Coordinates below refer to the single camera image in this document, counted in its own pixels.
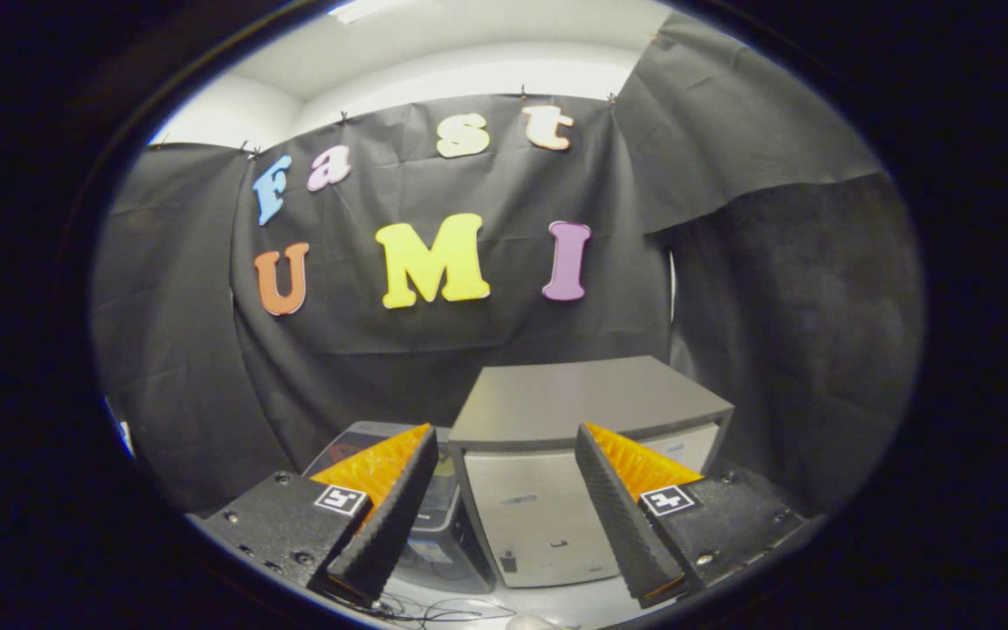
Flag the grey washing machine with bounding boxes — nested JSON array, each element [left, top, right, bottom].
[[303, 420, 496, 595]]

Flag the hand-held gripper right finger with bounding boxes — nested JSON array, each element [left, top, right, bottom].
[[574, 422, 809, 611]]

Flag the beige cabinet with grey top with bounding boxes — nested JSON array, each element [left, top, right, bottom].
[[447, 354, 736, 590]]

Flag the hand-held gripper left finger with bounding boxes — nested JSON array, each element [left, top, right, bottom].
[[193, 423, 441, 606]]

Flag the thin black cable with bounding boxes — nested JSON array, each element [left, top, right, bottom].
[[371, 591, 519, 624]]

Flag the black backdrop cloth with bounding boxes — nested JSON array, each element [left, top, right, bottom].
[[91, 13, 925, 517]]

